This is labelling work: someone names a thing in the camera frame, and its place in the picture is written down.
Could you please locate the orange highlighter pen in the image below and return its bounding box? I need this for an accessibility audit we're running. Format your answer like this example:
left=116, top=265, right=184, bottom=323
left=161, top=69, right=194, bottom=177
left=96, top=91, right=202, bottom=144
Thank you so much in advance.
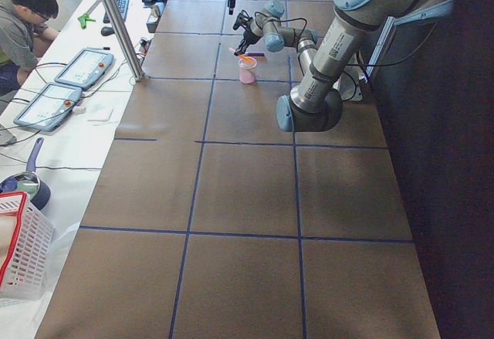
left=228, top=48, right=255, bottom=64

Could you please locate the pink mesh pen holder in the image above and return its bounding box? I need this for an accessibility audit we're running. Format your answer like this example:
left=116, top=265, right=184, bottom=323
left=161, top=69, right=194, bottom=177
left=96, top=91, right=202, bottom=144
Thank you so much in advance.
left=239, top=56, right=257, bottom=84

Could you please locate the black marker pen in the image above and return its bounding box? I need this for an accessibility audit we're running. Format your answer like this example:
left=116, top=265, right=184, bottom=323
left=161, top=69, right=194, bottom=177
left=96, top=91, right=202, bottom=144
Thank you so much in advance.
left=87, top=47, right=111, bottom=51

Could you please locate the black keyboard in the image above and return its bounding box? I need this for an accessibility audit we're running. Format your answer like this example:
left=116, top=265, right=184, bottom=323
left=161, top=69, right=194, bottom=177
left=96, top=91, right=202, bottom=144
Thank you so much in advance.
left=102, top=0, right=131, bottom=24

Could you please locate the black computer mouse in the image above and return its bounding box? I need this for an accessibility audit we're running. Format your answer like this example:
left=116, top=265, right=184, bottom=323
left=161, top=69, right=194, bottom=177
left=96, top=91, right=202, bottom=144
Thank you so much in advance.
left=100, top=26, right=114, bottom=36

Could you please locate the green clamp tool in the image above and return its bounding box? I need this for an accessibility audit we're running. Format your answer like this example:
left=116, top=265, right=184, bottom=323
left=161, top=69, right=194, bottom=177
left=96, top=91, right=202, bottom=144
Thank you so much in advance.
left=77, top=13, right=96, bottom=29

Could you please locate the upper teach pendant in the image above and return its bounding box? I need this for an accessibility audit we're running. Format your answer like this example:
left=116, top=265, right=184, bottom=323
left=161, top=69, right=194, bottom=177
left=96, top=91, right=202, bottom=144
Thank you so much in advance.
left=54, top=48, right=114, bottom=90

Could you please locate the teach pendant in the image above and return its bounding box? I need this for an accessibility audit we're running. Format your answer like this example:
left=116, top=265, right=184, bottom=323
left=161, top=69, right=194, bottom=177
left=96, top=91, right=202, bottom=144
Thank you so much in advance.
left=13, top=83, right=83, bottom=132
left=54, top=48, right=114, bottom=90

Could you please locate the lower teach pendant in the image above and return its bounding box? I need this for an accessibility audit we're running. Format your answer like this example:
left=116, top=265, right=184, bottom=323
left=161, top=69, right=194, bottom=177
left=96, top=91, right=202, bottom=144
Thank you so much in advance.
left=13, top=83, right=83, bottom=132

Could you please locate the seated person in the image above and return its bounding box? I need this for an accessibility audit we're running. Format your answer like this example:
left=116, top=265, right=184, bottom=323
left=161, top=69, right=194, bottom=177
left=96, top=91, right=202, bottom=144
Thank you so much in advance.
left=1, top=0, right=59, bottom=95

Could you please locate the blue saucepan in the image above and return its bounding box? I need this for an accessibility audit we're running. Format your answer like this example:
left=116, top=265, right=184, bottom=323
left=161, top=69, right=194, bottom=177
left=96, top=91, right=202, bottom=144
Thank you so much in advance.
left=1, top=137, right=51, bottom=210

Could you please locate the white plastic basket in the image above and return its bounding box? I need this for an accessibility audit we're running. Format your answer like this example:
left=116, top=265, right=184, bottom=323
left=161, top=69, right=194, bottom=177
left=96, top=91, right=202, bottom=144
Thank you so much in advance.
left=1, top=192, right=54, bottom=306

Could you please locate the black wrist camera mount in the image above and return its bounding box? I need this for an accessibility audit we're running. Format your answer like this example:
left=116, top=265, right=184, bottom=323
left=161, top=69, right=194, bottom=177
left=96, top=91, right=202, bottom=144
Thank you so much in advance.
left=232, top=10, right=253, bottom=32

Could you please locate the aluminium frame post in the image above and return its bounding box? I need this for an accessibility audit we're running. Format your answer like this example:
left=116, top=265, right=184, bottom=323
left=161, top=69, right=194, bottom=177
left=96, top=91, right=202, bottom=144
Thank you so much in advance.
left=101, top=0, right=144, bottom=83

